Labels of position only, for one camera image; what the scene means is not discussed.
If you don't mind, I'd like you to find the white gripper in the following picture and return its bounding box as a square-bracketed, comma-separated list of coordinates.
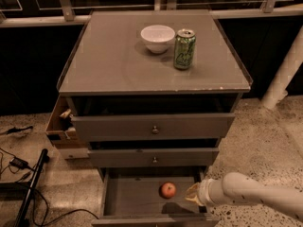
[185, 179, 222, 206]

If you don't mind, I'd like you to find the red apple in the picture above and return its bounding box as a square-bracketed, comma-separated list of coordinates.
[159, 182, 176, 199]

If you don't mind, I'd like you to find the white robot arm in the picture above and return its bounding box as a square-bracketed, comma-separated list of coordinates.
[186, 27, 303, 221]

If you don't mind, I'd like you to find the middle grey drawer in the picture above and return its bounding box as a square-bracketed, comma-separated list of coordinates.
[88, 148, 219, 167]

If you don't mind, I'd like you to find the grey drawer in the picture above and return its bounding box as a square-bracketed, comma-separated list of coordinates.
[88, 148, 219, 167]
[92, 166, 218, 227]
[72, 113, 235, 142]

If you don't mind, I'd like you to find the bottom grey drawer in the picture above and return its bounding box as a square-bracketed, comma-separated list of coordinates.
[92, 166, 218, 227]

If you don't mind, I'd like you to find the top grey drawer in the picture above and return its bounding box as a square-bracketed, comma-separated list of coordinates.
[72, 113, 235, 142]

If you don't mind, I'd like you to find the grey drawer cabinet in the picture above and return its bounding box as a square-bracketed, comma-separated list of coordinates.
[56, 9, 254, 227]

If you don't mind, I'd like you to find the cardboard box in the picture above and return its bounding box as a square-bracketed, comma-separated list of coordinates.
[45, 96, 88, 160]

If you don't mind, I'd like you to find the green soda can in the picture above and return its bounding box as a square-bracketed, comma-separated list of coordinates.
[173, 28, 196, 70]

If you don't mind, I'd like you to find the white ceramic bowl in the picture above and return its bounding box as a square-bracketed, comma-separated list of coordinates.
[140, 25, 175, 54]

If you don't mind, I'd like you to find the black pole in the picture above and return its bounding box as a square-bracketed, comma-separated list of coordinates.
[13, 148, 49, 227]

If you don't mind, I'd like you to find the black power adapter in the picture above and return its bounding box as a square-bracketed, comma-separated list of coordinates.
[9, 158, 28, 169]

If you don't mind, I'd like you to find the metal railing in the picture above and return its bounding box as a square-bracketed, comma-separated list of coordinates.
[0, 0, 303, 26]

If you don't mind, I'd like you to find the black connector cable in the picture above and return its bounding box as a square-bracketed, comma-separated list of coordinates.
[0, 125, 34, 136]

